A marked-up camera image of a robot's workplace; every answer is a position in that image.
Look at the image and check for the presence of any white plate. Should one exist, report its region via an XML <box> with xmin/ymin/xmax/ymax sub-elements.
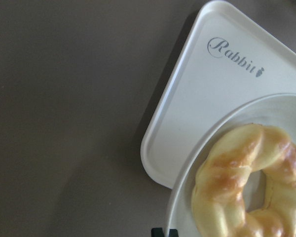
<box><xmin>165</xmin><ymin>93</ymin><xmax>296</xmax><ymax>237</ymax></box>

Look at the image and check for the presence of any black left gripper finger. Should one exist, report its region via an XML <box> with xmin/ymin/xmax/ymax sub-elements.
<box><xmin>151</xmin><ymin>228</ymin><xmax>164</xmax><ymax>237</ymax></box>

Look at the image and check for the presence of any cream serving tray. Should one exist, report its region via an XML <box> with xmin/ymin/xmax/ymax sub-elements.
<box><xmin>141</xmin><ymin>0</ymin><xmax>296</xmax><ymax>188</ymax></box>

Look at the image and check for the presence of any braided donut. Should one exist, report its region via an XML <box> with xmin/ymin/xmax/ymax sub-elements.
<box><xmin>191</xmin><ymin>124</ymin><xmax>296</xmax><ymax>237</ymax></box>

